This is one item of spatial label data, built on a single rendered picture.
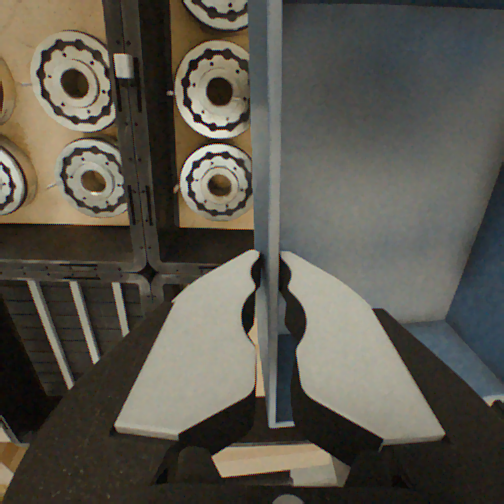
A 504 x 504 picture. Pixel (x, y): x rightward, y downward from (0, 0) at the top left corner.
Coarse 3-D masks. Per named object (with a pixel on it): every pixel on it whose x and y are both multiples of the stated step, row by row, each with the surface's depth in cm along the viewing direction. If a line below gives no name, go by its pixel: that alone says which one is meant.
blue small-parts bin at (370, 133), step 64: (256, 0) 9; (320, 0) 12; (384, 0) 12; (448, 0) 11; (256, 64) 10; (320, 64) 13; (384, 64) 13; (448, 64) 14; (256, 128) 12; (320, 128) 15; (384, 128) 15; (448, 128) 15; (256, 192) 14; (320, 192) 16; (384, 192) 17; (448, 192) 17; (320, 256) 18; (384, 256) 19; (448, 256) 19; (448, 320) 22
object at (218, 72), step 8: (208, 72) 31; (216, 72) 31; (224, 72) 31; (232, 72) 31; (200, 80) 31; (208, 80) 31; (232, 80) 31; (200, 88) 31; (232, 88) 32; (240, 88) 32; (200, 96) 32; (232, 96) 32; (240, 96) 32; (208, 104) 32; (232, 104) 32; (216, 112) 33; (224, 112) 33
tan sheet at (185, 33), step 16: (176, 0) 30; (176, 16) 31; (176, 32) 32; (192, 32) 32; (208, 32) 32; (176, 48) 32; (176, 64) 33; (224, 80) 34; (224, 96) 35; (176, 112) 36; (176, 128) 37; (176, 144) 38; (192, 144) 38; (240, 144) 38; (176, 160) 39; (224, 176) 40; (192, 224) 43; (208, 224) 43; (224, 224) 43; (240, 224) 44
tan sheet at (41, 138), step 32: (0, 0) 29; (32, 0) 29; (64, 0) 29; (96, 0) 30; (0, 32) 30; (32, 32) 31; (96, 32) 31; (32, 96) 34; (0, 128) 35; (32, 128) 35; (64, 128) 36; (32, 160) 37; (96, 224) 42; (128, 224) 42
